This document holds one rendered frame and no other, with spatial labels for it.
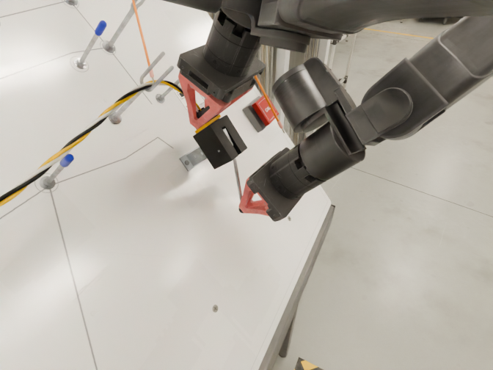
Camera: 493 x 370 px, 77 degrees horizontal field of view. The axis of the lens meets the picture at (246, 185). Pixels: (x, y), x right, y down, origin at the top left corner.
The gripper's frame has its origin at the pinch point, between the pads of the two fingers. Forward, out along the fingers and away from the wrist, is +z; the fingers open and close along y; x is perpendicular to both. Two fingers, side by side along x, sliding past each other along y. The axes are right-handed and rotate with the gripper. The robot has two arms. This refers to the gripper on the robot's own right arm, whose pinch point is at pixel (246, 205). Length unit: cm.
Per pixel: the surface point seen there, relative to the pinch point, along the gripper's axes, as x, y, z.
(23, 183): -14.7, 24.2, -7.6
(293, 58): -27, -91, 21
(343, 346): 82, -51, 63
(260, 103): -12.3, -18.4, -1.2
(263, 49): -28, -53, 9
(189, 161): -10.9, 1.3, 2.2
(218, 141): -9.6, 2.4, -6.3
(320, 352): 76, -43, 69
